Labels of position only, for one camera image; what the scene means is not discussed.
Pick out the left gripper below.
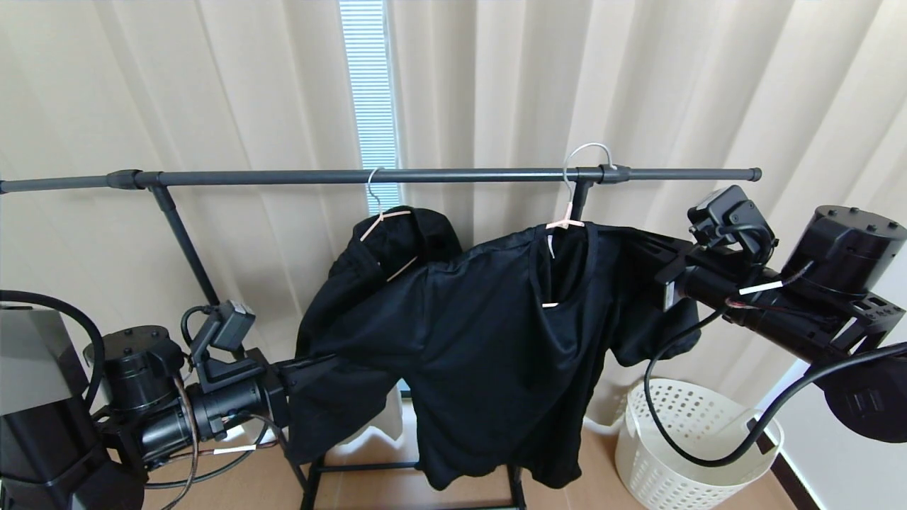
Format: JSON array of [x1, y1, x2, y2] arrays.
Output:
[[138, 347, 290, 468]]

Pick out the window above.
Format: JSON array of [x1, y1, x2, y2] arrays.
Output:
[[339, 0, 402, 213]]

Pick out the black cable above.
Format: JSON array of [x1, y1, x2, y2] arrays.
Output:
[[0, 289, 107, 412], [181, 305, 213, 348], [643, 305, 907, 468]]

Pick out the pink clothes hanger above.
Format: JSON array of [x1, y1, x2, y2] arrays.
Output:
[[359, 169, 419, 283], [542, 143, 617, 309]]

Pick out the black drawstring shorts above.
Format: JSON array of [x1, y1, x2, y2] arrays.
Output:
[[287, 205, 463, 465]]

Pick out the black garment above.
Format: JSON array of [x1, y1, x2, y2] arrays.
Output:
[[305, 223, 702, 491]]

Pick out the white laundry basket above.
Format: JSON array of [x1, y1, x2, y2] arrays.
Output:
[[615, 379, 785, 510]]

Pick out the beige curtain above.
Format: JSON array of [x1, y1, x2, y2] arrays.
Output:
[[0, 0, 405, 454], [386, 0, 907, 426]]

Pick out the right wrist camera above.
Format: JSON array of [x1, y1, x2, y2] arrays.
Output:
[[687, 186, 778, 266]]

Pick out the black clothes rack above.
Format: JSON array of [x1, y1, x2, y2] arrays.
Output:
[[0, 164, 762, 510]]

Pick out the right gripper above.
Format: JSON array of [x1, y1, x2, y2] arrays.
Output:
[[655, 248, 862, 366]]

